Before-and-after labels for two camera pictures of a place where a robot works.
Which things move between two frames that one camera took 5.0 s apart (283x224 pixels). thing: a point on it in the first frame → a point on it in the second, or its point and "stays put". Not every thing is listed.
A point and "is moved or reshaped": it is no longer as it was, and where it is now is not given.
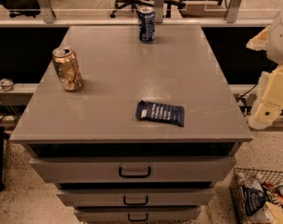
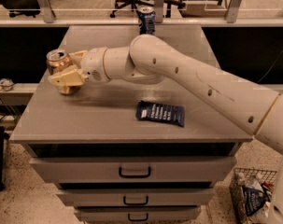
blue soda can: x=147 y=24 stays put
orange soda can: x=67 y=68 is moved or reshaped
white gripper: x=279 y=42 → x=92 y=64
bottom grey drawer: x=137 y=214 stays put
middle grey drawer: x=135 y=197 stays put
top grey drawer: x=134 y=169 stays put
